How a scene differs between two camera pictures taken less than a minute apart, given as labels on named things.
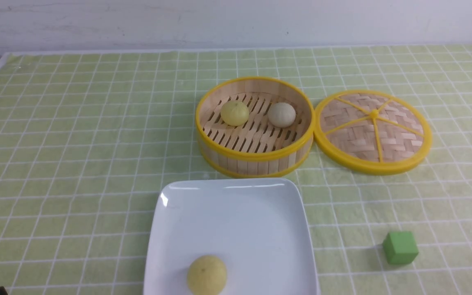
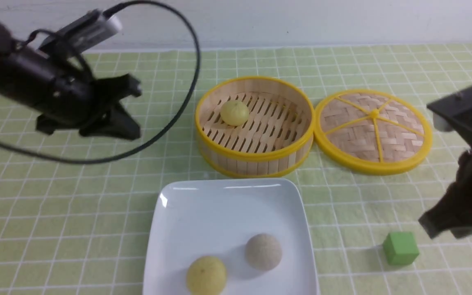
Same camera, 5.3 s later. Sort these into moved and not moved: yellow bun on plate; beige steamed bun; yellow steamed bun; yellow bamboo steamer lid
Moved: beige steamed bun
Not moved: yellow steamed bun; yellow bamboo steamer lid; yellow bun on plate
